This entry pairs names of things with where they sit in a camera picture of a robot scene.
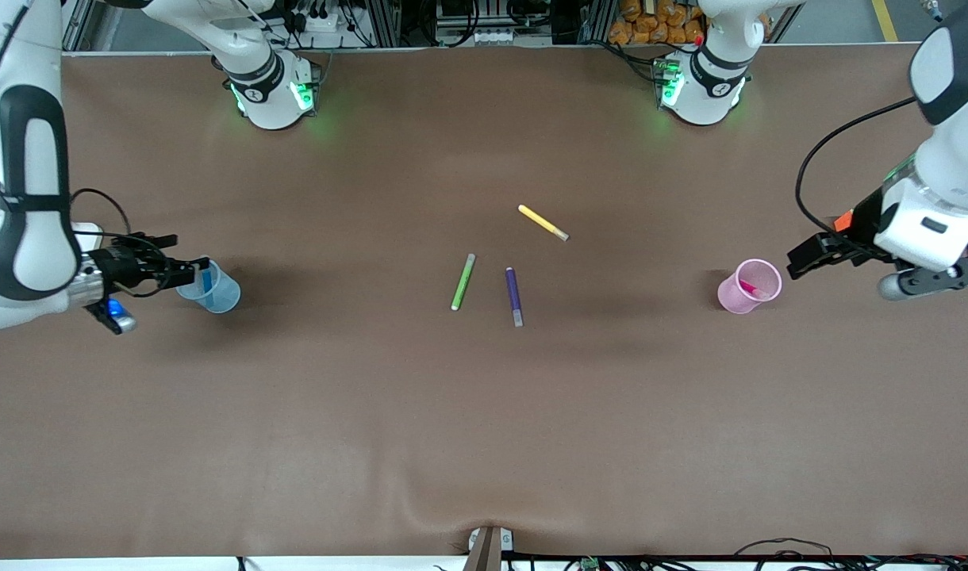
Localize white desk lamp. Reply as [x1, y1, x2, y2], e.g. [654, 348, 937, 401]
[70, 222, 104, 256]

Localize translucent blue cup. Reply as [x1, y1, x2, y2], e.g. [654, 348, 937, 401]
[175, 258, 241, 314]

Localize translucent pink cup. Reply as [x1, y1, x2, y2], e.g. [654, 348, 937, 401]
[717, 259, 783, 315]

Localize yellow marker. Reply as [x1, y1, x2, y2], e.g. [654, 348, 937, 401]
[518, 205, 570, 242]

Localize orange snack bags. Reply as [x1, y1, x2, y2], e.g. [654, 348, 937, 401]
[609, 0, 709, 45]

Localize green marker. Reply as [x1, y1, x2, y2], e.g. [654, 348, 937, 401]
[451, 253, 477, 312]

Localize purple marker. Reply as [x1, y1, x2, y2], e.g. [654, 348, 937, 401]
[505, 267, 524, 328]

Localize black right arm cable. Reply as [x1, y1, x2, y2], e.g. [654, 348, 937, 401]
[70, 187, 133, 240]

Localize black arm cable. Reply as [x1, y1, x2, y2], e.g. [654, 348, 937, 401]
[796, 97, 918, 236]
[70, 187, 133, 240]

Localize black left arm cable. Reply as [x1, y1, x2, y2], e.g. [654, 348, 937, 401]
[796, 97, 918, 236]

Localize aluminium frame post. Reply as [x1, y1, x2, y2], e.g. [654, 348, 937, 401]
[60, 0, 96, 52]

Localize black cable bundle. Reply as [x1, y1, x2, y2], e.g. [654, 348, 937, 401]
[734, 538, 968, 571]

